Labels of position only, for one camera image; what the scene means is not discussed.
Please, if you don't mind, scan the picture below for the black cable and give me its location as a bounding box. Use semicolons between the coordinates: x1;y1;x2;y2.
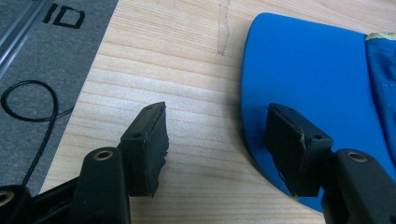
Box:
0;79;76;187

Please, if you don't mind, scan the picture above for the blue cloth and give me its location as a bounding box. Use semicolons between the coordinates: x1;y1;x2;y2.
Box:
364;31;396;159

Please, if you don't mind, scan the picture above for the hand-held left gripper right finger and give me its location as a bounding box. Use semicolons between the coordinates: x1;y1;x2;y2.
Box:
262;103;396;224

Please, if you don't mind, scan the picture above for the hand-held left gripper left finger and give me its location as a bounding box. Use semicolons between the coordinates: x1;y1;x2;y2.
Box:
68;101;170;224

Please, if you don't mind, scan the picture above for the metal rail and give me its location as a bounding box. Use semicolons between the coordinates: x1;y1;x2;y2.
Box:
0;0;53;78

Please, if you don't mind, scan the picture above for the blue plate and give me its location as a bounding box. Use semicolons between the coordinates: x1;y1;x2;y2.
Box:
240;12;396;214

